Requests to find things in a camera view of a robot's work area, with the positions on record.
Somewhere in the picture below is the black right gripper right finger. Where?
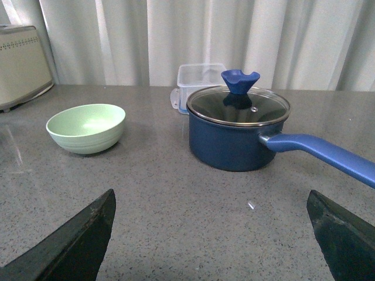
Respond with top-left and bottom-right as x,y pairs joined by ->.
306,190 -> 374,280

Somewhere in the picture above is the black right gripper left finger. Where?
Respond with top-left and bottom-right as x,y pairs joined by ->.
1,189 -> 116,280

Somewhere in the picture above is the light green bowl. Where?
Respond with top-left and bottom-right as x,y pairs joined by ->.
46,104 -> 126,155

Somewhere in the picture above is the blue saucepan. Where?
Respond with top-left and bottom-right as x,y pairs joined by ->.
189,114 -> 374,187

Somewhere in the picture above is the glass lid blue knob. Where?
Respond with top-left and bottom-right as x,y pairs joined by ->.
186,70 -> 291,128

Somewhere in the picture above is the cream toaster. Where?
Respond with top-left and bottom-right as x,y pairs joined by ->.
1,25 -> 54,112

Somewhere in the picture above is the white curtain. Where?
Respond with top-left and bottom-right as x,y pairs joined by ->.
1,1 -> 374,91

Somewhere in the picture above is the clear plastic food container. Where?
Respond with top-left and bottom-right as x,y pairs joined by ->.
170,63 -> 226,114

